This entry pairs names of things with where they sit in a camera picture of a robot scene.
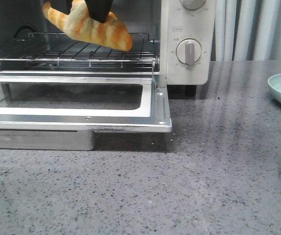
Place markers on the golden croissant bread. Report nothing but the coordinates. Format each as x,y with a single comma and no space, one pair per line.
79,26

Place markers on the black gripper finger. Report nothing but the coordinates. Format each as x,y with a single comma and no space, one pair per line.
99,9

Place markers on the pale grey curtain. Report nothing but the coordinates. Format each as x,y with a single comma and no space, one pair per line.
247,30

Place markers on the metal wire oven rack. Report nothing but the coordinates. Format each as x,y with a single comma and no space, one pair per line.
57,52

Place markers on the lower beige timer knob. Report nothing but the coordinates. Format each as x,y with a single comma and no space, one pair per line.
188,51

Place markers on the silver oven door handle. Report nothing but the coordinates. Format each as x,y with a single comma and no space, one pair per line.
47,140

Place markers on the glass oven door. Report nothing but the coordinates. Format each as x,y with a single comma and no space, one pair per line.
73,102

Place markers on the white Toshiba toaster oven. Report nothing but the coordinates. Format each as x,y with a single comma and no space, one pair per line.
165,20

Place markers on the black right oven foot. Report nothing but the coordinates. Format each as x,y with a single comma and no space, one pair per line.
190,90

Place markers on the upper beige oven knob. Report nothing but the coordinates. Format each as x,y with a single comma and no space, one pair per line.
192,4

